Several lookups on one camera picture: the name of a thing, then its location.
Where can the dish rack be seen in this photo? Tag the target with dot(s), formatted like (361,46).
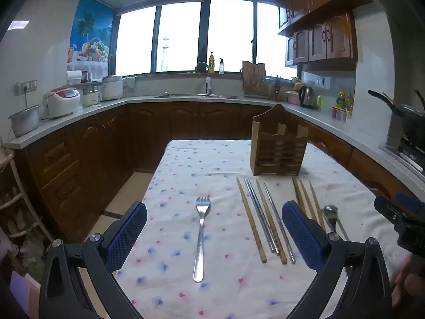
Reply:
(257,91)

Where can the white metal rack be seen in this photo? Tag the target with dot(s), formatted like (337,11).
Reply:
(16,199)

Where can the green yellow seasoning bottle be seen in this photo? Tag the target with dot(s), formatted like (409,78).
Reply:
(343,101)

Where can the black wok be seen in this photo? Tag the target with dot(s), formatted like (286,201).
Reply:
(411,119)

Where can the metal spoon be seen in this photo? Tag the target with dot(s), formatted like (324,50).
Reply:
(331,211)

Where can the clear soap dispenser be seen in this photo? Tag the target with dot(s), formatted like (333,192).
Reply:
(221,67)

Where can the chrome faucet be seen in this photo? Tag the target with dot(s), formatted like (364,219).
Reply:
(208,84)

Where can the yellow oil bottle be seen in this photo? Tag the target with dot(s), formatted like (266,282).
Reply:
(211,64)

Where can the metal fork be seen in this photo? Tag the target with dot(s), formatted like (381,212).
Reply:
(199,256)

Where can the wall socket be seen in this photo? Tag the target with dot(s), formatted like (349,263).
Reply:
(26,86)

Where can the wooden chopstick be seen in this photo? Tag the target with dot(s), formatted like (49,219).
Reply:
(315,202)
(251,221)
(307,199)
(297,192)
(270,221)

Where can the white kitchen countertop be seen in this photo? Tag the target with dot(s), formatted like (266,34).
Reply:
(139,99)

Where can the pink container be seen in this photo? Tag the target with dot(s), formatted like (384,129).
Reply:
(293,97)

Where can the small white appliance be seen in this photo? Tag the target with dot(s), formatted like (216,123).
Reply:
(91,97)

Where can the person's right hand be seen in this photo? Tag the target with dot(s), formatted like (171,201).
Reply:
(410,279)

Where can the aluminium pot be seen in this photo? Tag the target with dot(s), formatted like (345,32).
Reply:
(24,123)

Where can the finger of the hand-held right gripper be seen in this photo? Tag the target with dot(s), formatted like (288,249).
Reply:
(408,201)
(390,211)

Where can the red and white rice cooker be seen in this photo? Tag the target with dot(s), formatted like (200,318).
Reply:
(61,101)

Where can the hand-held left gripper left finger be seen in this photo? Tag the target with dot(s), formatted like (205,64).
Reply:
(128,236)

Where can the wooden lower cabinets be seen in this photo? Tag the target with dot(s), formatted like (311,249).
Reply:
(99,146)

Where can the floral white tablecloth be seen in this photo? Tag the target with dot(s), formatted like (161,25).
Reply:
(199,172)

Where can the wooden cutting board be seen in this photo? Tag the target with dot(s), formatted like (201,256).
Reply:
(254,73)

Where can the steel electric kettle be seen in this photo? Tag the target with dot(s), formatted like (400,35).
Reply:
(307,98)

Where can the pink spice jar set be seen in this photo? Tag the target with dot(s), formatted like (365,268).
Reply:
(342,114)

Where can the wooden utensil holder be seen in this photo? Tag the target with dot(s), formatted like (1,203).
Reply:
(279,149)

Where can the metal chopstick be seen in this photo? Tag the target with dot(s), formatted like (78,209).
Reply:
(282,232)
(257,211)
(264,224)

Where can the wooden cabinets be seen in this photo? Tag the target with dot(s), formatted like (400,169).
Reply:
(332,40)
(99,146)

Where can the green cup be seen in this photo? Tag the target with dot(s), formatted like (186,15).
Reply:
(320,101)

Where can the wooden upper cabinets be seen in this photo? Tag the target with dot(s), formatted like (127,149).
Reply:
(332,40)

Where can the hanging dish cloth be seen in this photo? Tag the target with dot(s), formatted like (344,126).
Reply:
(130,84)

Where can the kitchen window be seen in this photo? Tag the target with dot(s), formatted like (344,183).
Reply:
(232,36)

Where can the tropical fruit wall poster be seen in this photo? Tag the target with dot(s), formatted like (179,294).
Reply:
(93,33)

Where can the wall switch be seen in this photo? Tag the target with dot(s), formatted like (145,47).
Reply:
(318,80)

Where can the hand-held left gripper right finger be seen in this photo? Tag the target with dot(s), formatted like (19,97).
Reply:
(302,236)

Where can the gas stove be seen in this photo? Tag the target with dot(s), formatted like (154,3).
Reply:
(410,153)

